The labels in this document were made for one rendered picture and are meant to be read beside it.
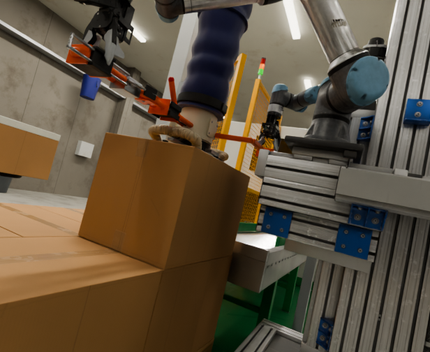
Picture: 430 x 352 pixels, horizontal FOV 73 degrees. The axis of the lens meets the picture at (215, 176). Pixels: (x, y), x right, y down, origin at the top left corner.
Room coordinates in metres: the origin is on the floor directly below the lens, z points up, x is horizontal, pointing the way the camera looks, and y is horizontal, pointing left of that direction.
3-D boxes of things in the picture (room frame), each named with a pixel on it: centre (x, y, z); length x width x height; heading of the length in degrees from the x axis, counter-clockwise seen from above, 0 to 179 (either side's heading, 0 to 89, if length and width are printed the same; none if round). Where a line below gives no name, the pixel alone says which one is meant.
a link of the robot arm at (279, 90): (1.43, -0.22, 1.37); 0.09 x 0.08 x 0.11; 106
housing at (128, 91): (0.87, 0.33, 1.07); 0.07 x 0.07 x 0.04; 65
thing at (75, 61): (0.75, 0.39, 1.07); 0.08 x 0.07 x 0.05; 155
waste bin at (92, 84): (6.83, 3.39, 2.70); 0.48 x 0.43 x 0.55; 155
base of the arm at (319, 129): (0.94, -0.33, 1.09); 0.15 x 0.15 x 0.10
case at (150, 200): (1.28, 0.13, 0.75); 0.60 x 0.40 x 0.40; 154
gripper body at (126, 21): (0.77, 0.37, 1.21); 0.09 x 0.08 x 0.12; 155
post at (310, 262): (1.91, -0.74, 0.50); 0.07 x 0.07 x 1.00; 64
